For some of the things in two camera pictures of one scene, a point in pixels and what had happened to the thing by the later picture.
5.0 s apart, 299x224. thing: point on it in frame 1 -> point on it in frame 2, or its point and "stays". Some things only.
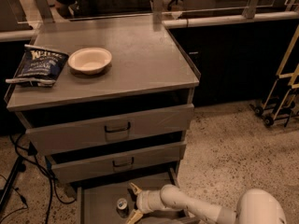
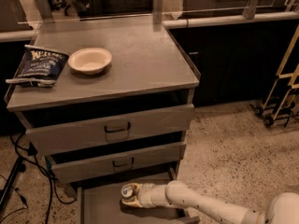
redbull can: (122, 208) -> (127, 190)
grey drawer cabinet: (118, 114) stays
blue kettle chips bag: (40, 66) stays
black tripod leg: (18, 166) stays
